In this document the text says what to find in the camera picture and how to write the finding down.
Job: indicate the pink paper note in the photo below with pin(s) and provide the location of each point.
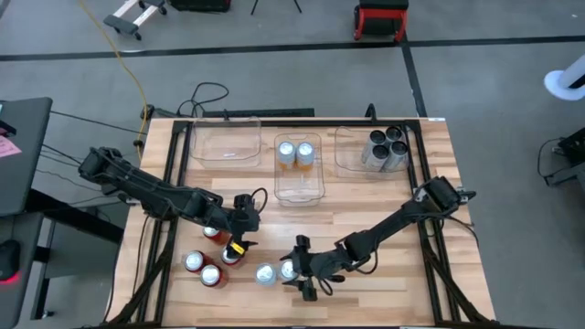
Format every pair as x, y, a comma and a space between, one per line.
8, 147

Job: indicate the black tripod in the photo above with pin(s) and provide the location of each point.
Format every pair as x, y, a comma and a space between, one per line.
253, 6

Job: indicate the yellow tape tag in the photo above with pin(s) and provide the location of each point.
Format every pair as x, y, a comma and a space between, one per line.
237, 248

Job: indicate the dark grey side desk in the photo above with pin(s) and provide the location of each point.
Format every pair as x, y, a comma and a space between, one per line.
18, 301

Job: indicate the black floor equipment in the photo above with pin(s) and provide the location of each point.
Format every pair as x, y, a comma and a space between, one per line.
573, 148

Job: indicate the wide clear plastic bin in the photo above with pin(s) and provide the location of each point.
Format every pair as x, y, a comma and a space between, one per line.
349, 155
226, 141

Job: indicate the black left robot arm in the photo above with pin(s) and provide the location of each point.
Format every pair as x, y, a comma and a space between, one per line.
155, 194

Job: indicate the black computer mouse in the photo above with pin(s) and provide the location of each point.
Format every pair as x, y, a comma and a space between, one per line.
9, 260

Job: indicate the red stool black cushion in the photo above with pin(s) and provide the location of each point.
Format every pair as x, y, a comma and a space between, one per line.
381, 7

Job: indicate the black equipment case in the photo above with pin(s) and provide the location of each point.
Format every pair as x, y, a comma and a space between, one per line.
201, 4

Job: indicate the black desk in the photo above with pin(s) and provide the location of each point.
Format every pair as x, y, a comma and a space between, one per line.
23, 155

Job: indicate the black floor adapter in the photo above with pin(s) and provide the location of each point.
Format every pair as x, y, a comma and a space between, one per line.
147, 112

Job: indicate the white round stand base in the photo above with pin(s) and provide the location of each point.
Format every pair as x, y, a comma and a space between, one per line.
555, 84

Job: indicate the narrow clear plastic bin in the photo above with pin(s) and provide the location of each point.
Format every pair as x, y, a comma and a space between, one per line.
299, 187

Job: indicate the black desk gadget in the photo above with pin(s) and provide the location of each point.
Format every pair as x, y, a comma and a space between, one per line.
7, 128

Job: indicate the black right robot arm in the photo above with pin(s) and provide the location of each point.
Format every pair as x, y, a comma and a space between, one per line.
388, 228

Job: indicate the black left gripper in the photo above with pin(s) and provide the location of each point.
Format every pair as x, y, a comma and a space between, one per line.
244, 224

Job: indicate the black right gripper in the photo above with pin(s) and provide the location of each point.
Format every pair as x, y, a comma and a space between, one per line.
313, 267

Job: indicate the wheeled dolly cart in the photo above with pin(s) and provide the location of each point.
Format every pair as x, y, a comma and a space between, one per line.
123, 23

